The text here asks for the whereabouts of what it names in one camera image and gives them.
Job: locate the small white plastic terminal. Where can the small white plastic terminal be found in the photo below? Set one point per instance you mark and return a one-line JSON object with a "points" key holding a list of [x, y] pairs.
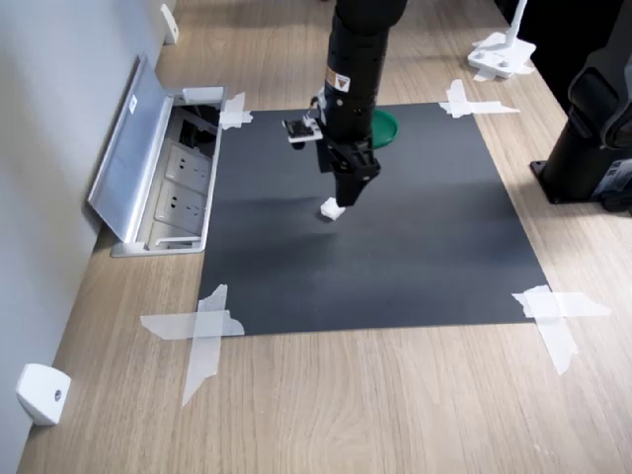
{"points": [[330, 211]]}

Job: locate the round green lid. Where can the round green lid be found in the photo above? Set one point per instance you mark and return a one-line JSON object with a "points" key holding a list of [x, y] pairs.
{"points": [[387, 129]]}

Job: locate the dark grey mat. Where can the dark grey mat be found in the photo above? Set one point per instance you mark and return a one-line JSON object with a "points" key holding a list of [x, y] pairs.
{"points": [[395, 257]]}

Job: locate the white masking tape cross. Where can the white masking tape cross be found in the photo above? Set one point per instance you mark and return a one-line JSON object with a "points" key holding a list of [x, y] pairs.
{"points": [[232, 112], [207, 323], [459, 103], [555, 306]]}

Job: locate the white power socket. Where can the white power socket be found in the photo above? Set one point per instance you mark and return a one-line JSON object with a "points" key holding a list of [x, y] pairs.
{"points": [[179, 205], [187, 168]]}

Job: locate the small white flap label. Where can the small white flap label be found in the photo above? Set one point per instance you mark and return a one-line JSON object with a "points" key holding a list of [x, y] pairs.
{"points": [[134, 103]]}

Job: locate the grey desk partition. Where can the grey desk partition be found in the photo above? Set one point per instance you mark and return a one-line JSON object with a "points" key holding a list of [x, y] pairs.
{"points": [[49, 148]]}

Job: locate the small wrist camera box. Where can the small wrist camera box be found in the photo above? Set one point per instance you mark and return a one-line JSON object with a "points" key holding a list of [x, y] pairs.
{"points": [[302, 129]]}

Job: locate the white camera stand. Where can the white camera stand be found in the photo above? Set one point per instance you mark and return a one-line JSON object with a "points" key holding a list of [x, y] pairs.
{"points": [[501, 52]]}

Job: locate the small white partition bracket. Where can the small white partition bracket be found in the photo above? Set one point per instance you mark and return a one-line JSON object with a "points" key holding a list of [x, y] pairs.
{"points": [[42, 395], [169, 24]]}

